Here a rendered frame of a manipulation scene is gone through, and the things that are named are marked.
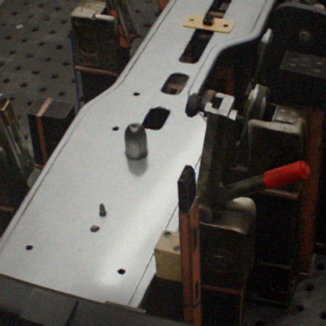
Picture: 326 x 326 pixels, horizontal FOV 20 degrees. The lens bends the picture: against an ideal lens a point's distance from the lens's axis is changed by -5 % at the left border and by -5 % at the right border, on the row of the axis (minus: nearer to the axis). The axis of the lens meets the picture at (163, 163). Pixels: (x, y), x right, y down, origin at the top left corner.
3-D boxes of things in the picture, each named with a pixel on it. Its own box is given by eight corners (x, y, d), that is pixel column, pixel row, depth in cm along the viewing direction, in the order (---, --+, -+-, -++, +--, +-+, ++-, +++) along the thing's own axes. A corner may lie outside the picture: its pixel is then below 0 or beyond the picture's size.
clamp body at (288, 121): (246, 267, 153) (249, 87, 128) (309, 278, 150) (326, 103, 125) (230, 306, 147) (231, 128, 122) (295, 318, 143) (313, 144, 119)
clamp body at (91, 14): (92, 140, 179) (76, -8, 156) (153, 151, 176) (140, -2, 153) (73, 171, 173) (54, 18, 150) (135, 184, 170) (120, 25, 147)
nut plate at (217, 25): (181, 26, 154) (181, 20, 153) (188, 15, 156) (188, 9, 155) (229, 33, 151) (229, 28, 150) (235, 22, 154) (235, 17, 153)
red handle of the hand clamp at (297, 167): (200, 183, 115) (306, 150, 105) (209, 196, 116) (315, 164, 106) (189, 207, 112) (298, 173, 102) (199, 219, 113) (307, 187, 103)
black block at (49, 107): (52, 219, 164) (30, 88, 145) (108, 232, 161) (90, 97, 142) (35, 249, 158) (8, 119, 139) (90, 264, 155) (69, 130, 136)
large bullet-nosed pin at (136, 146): (131, 150, 133) (127, 114, 128) (152, 155, 132) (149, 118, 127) (123, 165, 131) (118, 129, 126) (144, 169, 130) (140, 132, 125)
